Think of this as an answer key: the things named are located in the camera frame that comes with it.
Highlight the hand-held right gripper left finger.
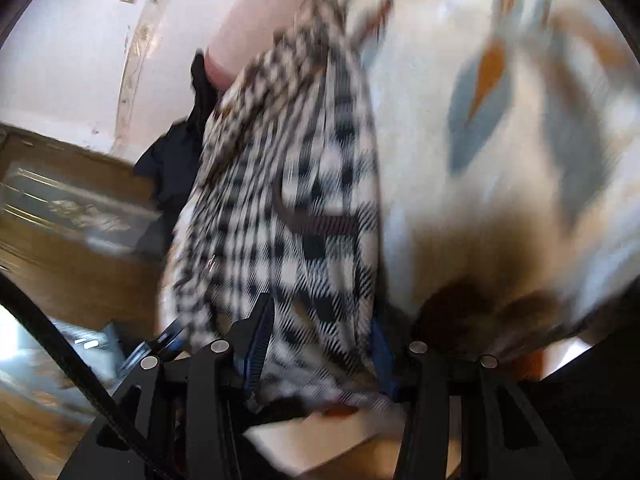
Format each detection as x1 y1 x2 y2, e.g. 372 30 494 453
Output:
60 294 277 480

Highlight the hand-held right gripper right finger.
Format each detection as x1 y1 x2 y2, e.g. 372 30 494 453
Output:
371 320 567 480

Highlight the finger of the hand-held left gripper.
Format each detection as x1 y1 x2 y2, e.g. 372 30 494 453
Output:
134 317 187 362

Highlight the black white checked jacket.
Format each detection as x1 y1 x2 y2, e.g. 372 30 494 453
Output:
157 0 397 411

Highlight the beige cardboard box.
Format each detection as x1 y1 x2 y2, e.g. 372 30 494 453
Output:
244 404 462 480

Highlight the wooden cabinet with glass door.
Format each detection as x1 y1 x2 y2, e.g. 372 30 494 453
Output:
0 124 173 323

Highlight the dark navy cloth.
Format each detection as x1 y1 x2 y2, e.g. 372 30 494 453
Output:
132 52 222 261

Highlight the leaf print blanket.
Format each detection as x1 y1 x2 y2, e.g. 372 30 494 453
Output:
345 0 637 361

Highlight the black cable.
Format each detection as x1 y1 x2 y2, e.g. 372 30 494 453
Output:
0 272 173 480

